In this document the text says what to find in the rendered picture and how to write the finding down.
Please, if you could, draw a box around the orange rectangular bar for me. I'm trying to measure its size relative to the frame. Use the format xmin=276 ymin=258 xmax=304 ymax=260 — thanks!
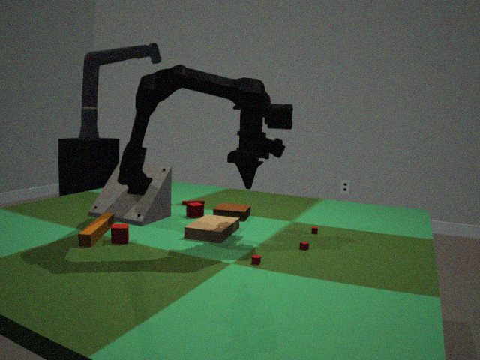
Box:
xmin=78 ymin=213 xmax=115 ymax=248

